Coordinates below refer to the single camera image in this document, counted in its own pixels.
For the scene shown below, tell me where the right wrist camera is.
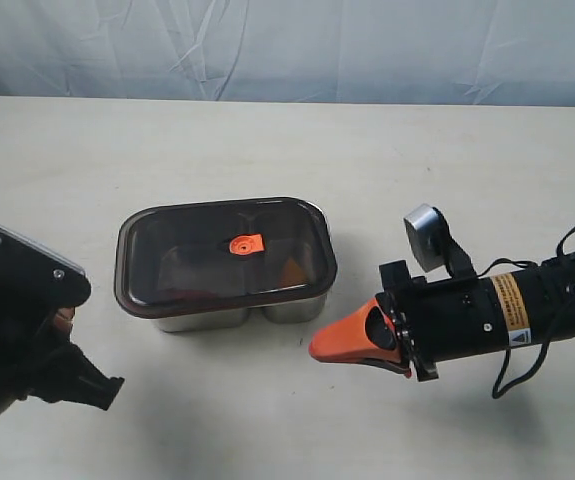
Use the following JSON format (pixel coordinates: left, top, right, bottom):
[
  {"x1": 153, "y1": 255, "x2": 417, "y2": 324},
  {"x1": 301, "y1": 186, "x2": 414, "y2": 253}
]
[{"x1": 403, "y1": 203, "x2": 451, "y2": 274}]

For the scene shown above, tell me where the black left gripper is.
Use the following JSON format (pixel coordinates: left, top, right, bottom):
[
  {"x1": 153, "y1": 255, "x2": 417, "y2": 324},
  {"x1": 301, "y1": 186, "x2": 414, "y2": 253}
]
[{"x1": 0, "y1": 269, "x2": 125, "y2": 411}]

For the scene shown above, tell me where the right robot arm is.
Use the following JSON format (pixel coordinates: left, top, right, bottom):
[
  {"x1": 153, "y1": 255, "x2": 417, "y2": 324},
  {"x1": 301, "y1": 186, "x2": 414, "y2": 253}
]
[{"x1": 309, "y1": 252, "x2": 575, "y2": 382}]

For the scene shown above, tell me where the steel two-compartment lunch box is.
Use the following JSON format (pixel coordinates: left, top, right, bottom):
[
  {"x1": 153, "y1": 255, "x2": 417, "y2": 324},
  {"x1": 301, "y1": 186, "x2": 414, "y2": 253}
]
[{"x1": 114, "y1": 195, "x2": 339, "y2": 334}]

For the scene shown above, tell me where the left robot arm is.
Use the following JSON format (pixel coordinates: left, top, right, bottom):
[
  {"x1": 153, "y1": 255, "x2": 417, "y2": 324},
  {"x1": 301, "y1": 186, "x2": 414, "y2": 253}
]
[{"x1": 0, "y1": 281, "x2": 125, "y2": 416}]

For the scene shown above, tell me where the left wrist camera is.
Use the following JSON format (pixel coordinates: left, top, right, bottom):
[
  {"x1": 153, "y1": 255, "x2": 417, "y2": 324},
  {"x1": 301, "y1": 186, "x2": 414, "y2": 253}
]
[{"x1": 0, "y1": 225, "x2": 92, "y2": 308}]

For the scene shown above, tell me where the light blue backdrop cloth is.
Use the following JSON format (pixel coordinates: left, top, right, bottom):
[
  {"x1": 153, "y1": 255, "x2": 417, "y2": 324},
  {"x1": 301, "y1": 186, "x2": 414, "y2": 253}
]
[{"x1": 0, "y1": 1, "x2": 575, "y2": 106}]

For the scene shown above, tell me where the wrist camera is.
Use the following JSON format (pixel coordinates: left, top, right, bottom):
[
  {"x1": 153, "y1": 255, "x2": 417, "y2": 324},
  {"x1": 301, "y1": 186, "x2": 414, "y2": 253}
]
[
  {"x1": 403, "y1": 203, "x2": 451, "y2": 274},
  {"x1": 0, "y1": 225, "x2": 92, "y2": 308}
]

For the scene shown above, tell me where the red toy sausage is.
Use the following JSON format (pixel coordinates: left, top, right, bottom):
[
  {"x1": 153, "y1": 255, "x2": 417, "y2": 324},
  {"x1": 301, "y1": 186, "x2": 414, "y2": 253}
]
[{"x1": 157, "y1": 247, "x2": 245, "y2": 297}]

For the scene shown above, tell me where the yellow toy cheese wedge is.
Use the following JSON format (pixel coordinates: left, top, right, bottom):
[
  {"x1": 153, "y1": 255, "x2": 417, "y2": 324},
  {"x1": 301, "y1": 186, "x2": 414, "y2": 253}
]
[{"x1": 279, "y1": 257, "x2": 312, "y2": 289}]

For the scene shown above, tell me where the dark transparent lunch box lid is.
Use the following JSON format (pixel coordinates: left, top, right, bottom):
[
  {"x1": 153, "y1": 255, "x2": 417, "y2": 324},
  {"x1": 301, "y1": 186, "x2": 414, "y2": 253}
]
[{"x1": 113, "y1": 195, "x2": 339, "y2": 319}]

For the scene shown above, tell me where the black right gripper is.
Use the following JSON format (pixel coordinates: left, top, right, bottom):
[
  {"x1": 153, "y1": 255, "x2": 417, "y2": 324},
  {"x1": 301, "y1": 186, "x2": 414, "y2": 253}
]
[{"x1": 308, "y1": 260, "x2": 509, "y2": 382}]

